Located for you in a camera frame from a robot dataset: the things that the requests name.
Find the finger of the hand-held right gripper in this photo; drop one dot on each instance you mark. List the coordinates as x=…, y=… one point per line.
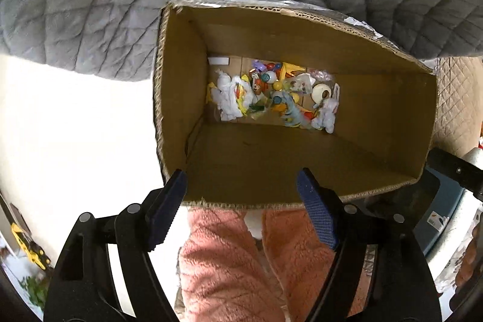
x=452, y=165

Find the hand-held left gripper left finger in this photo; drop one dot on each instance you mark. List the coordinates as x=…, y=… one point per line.
x=166, y=205

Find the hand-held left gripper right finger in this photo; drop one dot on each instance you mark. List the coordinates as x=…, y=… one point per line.
x=317, y=209

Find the brown cardboard box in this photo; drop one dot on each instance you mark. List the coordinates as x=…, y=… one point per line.
x=264, y=163

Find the person's right hand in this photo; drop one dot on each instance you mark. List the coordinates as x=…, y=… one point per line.
x=467, y=265

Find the blue grey plastic bin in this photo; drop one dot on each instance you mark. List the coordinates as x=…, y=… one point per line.
x=437, y=209

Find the beige quilted sofa cover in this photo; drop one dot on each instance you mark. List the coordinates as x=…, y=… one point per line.
x=460, y=99

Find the pink fluffy pants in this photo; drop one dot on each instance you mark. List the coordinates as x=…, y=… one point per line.
x=219, y=269

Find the pile of colourful small scraps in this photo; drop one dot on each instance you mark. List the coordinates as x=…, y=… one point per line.
x=290, y=107

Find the yellow toy excavator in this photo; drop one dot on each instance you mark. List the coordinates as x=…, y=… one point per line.
x=30, y=246

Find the green leafy plant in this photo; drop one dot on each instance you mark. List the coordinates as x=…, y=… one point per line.
x=36, y=292

